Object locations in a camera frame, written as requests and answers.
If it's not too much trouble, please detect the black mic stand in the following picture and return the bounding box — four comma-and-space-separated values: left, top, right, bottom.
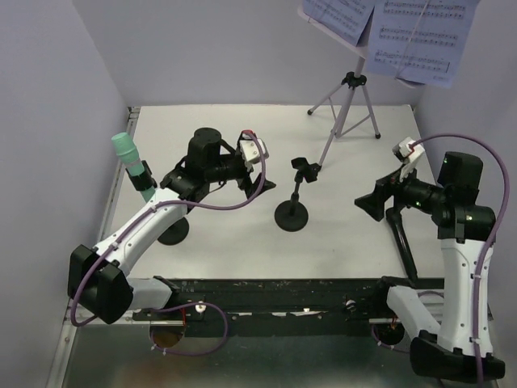
125, 158, 190, 246
274, 157, 322, 232

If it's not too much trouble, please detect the black microphone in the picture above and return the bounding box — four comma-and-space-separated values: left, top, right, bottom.
391, 227, 418, 283

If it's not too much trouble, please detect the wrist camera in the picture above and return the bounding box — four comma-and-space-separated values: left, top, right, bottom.
392, 137, 425, 182
237, 130, 269, 165

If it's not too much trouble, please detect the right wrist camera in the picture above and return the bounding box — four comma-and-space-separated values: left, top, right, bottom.
392, 137, 425, 182

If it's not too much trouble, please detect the white music stand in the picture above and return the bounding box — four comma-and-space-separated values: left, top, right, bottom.
296, 0, 429, 167

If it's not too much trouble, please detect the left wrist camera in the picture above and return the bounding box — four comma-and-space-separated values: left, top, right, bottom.
237, 130, 269, 165

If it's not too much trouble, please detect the aluminium frame rail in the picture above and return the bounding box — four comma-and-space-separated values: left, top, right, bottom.
45, 107, 141, 387

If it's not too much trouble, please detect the purple cable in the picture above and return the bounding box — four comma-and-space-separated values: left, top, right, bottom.
70, 135, 270, 357
371, 133, 511, 385

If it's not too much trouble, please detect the black mounting rail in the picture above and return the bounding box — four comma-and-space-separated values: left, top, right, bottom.
132, 276, 414, 337

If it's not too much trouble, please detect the green microphone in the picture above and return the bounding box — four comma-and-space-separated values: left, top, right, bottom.
111, 133, 157, 202

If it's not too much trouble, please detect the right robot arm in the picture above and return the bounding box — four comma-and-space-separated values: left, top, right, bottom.
355, 151, 506, 383

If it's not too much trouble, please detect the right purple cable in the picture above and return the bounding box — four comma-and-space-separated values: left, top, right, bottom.
371, 133, 511, 385

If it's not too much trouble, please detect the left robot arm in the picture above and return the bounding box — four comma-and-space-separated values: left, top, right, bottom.
68, 128, 275, 327

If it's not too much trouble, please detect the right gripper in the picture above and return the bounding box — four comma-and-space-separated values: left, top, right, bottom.
355, 157, 448, 219

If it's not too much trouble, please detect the right sheet music page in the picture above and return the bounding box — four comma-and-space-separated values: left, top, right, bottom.
366, 0, 479, 88

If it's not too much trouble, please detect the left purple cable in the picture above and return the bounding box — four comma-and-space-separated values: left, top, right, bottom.
70, 135, 270, 357

